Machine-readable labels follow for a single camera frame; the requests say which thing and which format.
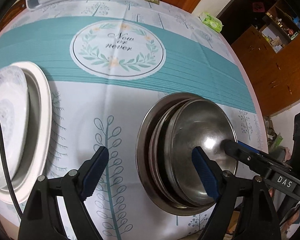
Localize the small steel bowl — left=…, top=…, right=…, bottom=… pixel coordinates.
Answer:
left=164, top=99, right=237, bottom=206

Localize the white floral porcelain plate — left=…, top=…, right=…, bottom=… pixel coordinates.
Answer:
left=0, top=66, right=29, bottom=178

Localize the large steel bowl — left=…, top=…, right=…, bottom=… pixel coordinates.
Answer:
left=148, top=99, right=190, bottom=210

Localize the brown wooden cabinet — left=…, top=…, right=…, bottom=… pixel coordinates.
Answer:
left=231, top=0, right=300, bottom=116

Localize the green wet wipes pack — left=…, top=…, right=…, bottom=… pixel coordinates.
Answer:
left=199, top=12, right=223, bottom=33

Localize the teal white printed tablecloth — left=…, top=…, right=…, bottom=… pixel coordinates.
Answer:
left=0, top=0, right=266, bottom=239

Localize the black cable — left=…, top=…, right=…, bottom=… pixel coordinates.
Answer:
left=0, top=102, right=24, bottom=218

